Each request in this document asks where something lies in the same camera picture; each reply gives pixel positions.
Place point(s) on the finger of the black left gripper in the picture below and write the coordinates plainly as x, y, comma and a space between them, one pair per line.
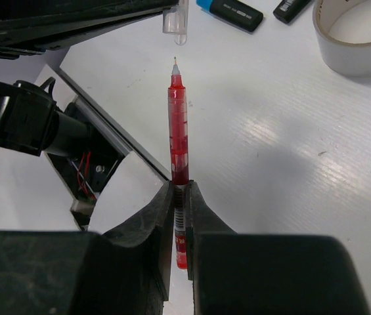
29, 28

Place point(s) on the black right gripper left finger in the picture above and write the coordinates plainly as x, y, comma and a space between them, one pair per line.
125, 270

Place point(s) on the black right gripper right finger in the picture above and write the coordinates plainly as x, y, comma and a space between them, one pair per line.
236, 273

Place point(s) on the clear pen cap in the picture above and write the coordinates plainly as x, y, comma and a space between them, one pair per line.
175, 22

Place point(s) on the red gel pen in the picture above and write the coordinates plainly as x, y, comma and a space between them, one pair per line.
178, 145

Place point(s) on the blue highlighter marker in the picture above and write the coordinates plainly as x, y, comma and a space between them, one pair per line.
236, 13

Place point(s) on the orange highlighter marker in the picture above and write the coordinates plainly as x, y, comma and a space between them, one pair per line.
288, 10

